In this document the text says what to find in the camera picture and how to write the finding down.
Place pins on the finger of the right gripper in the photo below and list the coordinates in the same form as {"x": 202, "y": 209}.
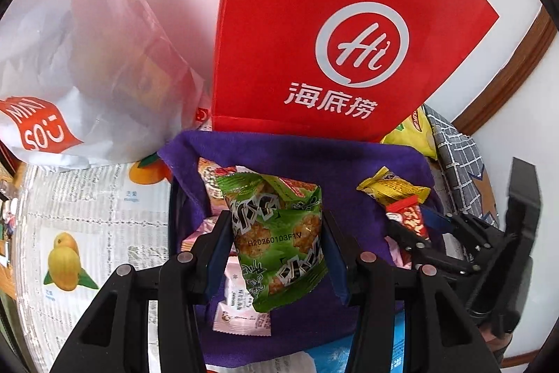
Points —
{"x": 471, "y": 232}
{"x": 422, "y": 252}

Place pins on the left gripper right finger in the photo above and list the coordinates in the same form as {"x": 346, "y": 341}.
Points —
{"x": 439, "y": 334}

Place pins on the green rice cracker packet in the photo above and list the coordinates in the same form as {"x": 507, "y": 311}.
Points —
{"x": 276, "y": 224}

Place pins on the pink candy packet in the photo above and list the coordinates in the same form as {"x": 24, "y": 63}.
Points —
{"x": 400, "y": 257}

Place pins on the panda pink snack packet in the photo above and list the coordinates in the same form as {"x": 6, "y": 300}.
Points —
{"x": 209, "y": 171}

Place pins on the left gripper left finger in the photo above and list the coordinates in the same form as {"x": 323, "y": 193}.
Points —
{"x": 112, "y": 334}

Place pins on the purple towel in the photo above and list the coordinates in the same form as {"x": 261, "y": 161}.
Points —
{"x": 338, "y": 167}

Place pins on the person's right hand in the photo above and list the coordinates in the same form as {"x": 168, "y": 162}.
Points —
{"x": 497, "y": 344}

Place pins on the fruit print tablecloth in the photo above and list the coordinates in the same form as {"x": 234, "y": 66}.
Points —
{"x": 112, "y": 219}

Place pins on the red Hi paper bag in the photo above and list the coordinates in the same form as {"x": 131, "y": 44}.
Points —
{"x": 344, "y": 69}

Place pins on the yellow chips bag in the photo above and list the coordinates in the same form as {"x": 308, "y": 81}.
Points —
{"x": 416, "y": 132}

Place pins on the yellow triangular snack packet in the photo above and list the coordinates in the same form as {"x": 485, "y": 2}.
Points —
{"x": 387, "y": 187}

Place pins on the brown wooden door frame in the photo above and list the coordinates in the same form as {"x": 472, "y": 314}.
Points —
{"x": 509, "y": 79}

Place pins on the red candy packet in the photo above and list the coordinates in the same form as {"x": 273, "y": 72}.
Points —
{"x": 408, "y": 213}

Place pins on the white Miniso plastic bag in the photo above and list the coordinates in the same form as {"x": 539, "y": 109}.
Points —
{"x": 91, "y": 82}

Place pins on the blue tissue pack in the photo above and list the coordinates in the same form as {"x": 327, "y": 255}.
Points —
{"x": 328, "y": 358}

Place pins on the light pink wafer packet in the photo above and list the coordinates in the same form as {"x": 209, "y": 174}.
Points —
{"x": 235, "y": 314}

